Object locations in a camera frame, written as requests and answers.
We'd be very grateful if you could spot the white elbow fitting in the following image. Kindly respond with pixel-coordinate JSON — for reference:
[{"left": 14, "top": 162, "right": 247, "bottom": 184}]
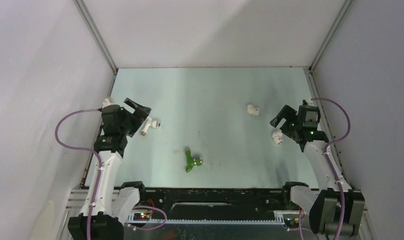
[{"left": 272, "top": 130, "right": 283, "bottom": 145}]

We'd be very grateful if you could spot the green plastic faucet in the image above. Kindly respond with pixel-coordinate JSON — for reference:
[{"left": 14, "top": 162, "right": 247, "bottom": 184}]
[{"left": 185, "top": 147, "right": 203, "bottom": 173}]

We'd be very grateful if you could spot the white elbow fitting far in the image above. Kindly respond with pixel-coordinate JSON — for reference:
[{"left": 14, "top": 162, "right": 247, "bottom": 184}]
[{"left": 247, "top": 104, "right": 260, "bottom": 116}]

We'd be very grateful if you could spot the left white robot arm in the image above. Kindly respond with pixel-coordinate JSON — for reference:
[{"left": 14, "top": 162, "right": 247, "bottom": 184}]
[{"left": 68, "top": 97, "right": 151, "bottom": 240}]

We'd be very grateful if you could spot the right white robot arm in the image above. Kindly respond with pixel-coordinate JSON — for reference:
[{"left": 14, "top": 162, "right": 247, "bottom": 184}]
[{"left": 270, "top": 100, "right": 365, "bottom": 240}]

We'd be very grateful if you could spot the white plastic faucet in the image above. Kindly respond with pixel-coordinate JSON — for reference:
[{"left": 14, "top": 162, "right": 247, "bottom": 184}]
[{"left": 141, "top": 116, "right": 161, "bottom": 136}]

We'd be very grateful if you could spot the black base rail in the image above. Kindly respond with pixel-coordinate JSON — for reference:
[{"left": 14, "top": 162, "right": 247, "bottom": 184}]
[{"left": 130, "top": 187, "right": 300, "bottom": 221}]

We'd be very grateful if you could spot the grey cable duct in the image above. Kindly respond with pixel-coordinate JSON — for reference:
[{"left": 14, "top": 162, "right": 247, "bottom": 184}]
[{"left": 126, "top": 213, "right": 286, "bottom": 225}]

